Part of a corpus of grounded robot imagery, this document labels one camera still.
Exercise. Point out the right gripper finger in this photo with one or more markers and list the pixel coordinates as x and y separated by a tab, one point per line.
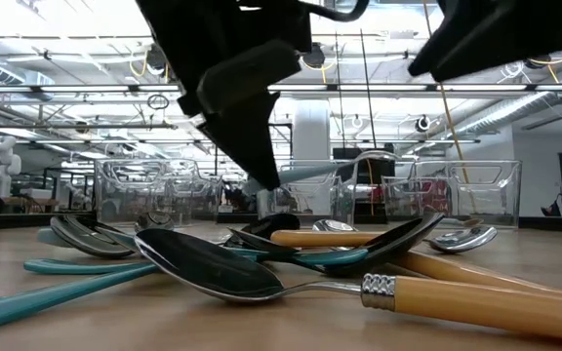
466	49

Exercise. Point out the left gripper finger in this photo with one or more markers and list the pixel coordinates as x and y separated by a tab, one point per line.
247	122

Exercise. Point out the white building column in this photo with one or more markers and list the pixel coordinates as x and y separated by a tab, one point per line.
311	131

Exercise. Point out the clear plastic bin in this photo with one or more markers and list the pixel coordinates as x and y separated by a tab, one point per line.
115	195
310	205
486	195

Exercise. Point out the black cabinet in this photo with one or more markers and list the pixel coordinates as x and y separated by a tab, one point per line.
383	178

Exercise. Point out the long ceiling light rail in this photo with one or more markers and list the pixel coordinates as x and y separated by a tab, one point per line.
86	88

